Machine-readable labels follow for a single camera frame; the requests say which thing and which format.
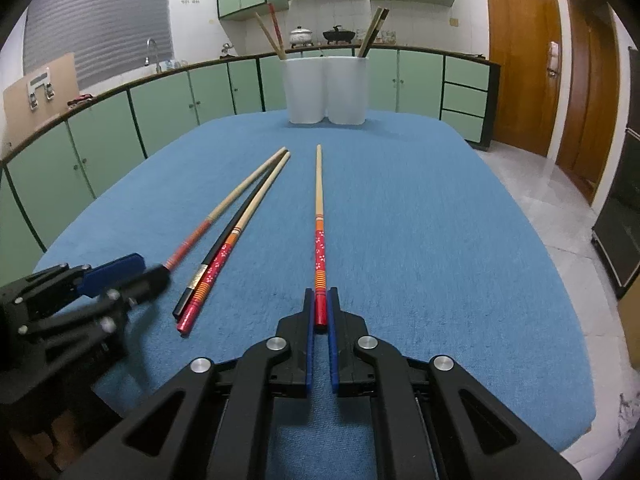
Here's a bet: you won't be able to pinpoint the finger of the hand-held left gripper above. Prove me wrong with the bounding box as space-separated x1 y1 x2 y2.
15 254 146 318
17 265 171 342

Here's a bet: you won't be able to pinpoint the red striped bamboo chopstick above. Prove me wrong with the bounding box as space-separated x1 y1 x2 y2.
162 147 288 271
268 3 288 60

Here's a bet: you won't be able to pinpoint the beige water purifier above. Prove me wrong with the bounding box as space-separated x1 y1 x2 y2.
2 52 80 133

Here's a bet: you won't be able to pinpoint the brown wooden stool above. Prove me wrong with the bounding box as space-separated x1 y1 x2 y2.
7 422 58 480

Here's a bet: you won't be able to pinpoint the closed wooden door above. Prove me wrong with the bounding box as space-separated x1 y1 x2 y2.
482 0 563 157

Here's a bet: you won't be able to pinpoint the dark wooden countertop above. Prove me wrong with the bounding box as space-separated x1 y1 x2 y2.
0 44 501 166

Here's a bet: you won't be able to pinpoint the black chopstick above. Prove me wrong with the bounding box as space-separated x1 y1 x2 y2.
172 175 273 318

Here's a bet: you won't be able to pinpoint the grey window blind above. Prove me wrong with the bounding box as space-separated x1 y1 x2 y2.
22 0 173 78

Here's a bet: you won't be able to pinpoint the white plastic utensil holder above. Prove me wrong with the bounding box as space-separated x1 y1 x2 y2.
283 56 369 126

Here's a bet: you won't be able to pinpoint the black wok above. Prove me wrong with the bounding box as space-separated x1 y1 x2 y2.
322 25 357 45

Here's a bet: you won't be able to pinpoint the black glass-front cabinet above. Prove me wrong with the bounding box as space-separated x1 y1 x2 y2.
591 46 640 298

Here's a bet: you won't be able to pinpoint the red floral bamboo chopstick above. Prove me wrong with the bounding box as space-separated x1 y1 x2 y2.
176 151 292 336
313 144 329 334

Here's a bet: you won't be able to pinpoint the green lower kitchen cabinets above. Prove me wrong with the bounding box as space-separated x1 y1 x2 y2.
0 46 501 281

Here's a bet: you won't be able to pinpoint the cardboard box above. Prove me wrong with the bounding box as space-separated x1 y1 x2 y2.
617 285 640 361

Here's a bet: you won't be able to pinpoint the dark brown chopstick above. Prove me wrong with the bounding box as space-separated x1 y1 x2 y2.
356 7 385 59
360 7 391 59

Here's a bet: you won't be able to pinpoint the blue tablecloth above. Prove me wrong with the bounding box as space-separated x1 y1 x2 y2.
32 110 598 480

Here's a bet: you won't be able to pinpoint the wooden door with frame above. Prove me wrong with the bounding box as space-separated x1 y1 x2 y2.
555 0 623 206

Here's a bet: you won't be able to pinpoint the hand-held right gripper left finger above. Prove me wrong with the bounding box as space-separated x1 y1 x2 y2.
57 287 317 480

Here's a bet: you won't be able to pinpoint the plain wooden chopstick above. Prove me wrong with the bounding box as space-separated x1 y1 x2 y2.
254 11 287 60

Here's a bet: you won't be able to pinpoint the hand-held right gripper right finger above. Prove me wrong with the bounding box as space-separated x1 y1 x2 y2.
327 287 581 480

